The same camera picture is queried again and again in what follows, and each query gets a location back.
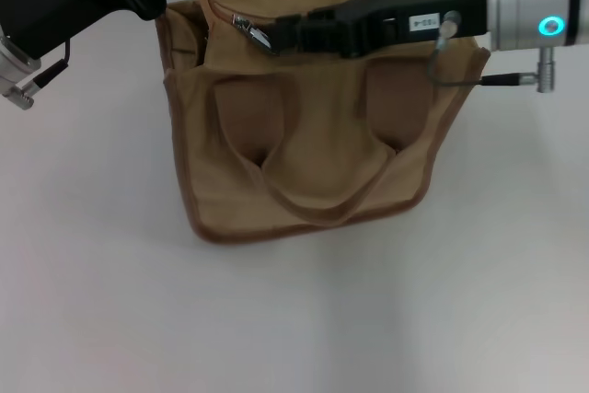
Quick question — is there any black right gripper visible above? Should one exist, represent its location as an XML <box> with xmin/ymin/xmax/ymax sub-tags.
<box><xmin>269</xmin><ymin>0</ymin><xmax>491</xmax><ymax>59</ymax></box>

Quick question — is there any silver metal zipper pull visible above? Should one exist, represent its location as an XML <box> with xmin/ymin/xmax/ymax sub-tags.
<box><xmin>231</xmin><ymin>14</ymin><xmax>276</xmax><ymax>52</ymax></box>

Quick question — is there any khaki canvas food bag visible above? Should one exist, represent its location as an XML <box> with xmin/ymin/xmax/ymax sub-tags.
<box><xmin>154</xmin><ymin>0</ymin><xmax>491</xmax><ymax>245</ymax></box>

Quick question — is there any left gripper cable with connectors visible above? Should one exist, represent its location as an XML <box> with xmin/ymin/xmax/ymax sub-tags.
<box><xmin>2</xmin><ymin>38</ymin><xmax>74</xmax><ymax>111</ymax></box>

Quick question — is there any gripper cable with connectors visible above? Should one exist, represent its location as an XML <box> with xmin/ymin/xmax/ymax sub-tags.
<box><xmin>425</xmin><ymin>9</ymin><xmax>558</xmax><ymax>94</ymax></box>
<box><xmin>2</xmin><ymin>38</ymin><xmax>74</xmax><ymax>111</ymax></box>

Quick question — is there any right gripper cable with connectors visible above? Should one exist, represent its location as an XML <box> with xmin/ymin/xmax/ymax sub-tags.
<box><xmin>425</xmin><ymin>9</ymin><xmax>558</xmax><ymax>94</ymax></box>

